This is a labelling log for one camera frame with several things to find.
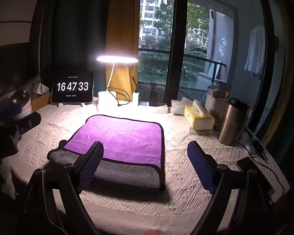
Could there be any white power strip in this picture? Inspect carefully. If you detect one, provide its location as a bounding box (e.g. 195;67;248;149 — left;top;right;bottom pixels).
118;100;168;113

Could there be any black curtain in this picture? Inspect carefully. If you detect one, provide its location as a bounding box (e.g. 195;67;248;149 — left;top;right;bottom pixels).
39;0;113;90

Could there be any yellow curtain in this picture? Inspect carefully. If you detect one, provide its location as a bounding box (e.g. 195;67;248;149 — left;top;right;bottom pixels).
105;0;142;96

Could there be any stainless steel thermos bottle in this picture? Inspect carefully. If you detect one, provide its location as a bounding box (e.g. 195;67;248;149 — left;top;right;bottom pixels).
217;97;250;146

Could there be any dark window frame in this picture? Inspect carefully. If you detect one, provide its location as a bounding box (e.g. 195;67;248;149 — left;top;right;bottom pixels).
166;0;190;91

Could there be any cardboard box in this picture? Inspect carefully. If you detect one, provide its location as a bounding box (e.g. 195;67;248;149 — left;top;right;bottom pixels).
30;92;52;112

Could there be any yellow tissue box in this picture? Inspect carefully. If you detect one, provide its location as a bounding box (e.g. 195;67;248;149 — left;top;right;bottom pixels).
183;99;216;130

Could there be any white woven storage basket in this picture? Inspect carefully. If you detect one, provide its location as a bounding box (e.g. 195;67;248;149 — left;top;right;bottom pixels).
205;88;230;118

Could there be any white tablet stand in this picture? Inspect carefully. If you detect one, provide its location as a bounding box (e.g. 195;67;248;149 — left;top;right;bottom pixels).
56;100;85;108

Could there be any black flat device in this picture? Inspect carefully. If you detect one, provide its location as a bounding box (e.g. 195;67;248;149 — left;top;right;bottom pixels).
236;156;285;197

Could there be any white desk lamp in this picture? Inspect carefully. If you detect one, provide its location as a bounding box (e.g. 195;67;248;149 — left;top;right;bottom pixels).
96;55;140;112

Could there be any purple and grey towel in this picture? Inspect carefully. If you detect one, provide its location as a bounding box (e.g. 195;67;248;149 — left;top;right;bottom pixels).
47;115;166;192

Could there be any black tablet with clock display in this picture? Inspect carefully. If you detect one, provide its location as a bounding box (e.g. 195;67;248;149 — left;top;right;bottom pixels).
51;70;95;103

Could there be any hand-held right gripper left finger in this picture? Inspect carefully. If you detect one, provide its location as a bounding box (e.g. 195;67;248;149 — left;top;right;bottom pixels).
23;141;104;235

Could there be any white soft tissue pack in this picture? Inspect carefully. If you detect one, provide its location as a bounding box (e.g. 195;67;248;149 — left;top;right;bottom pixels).
171;97;194;116

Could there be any black charger block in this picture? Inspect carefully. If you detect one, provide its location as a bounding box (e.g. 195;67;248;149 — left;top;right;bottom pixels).
149;86;159;106

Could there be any small white bottle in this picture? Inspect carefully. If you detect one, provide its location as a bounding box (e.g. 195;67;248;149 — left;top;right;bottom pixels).
244;132;260;156

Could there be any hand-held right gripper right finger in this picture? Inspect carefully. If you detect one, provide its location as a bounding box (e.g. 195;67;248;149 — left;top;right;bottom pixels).
187;141;275;235

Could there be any hanging white shirt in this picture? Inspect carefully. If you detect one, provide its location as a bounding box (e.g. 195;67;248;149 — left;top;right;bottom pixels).
244;25;265;78

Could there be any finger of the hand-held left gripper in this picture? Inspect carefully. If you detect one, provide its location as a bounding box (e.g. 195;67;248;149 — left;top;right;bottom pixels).
14;112;42;135

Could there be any white textured tablecloth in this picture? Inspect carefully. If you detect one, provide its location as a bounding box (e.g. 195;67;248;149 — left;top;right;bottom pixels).
0;97;292;235

